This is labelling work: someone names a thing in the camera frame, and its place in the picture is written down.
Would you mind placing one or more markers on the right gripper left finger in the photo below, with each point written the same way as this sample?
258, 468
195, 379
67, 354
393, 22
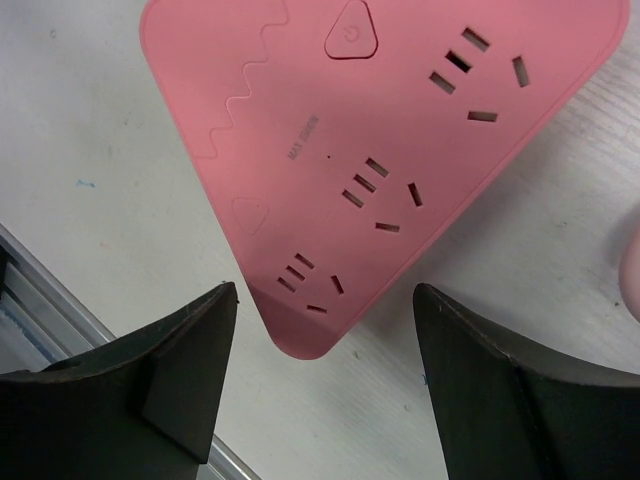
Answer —
143, 406

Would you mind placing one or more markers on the aluminium front rail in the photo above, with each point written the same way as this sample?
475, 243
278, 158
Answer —
43, 323

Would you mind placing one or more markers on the pink triangular socket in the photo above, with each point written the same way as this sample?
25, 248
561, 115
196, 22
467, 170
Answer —
338, 140

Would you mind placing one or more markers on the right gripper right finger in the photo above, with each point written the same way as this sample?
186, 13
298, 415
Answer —
508, 407

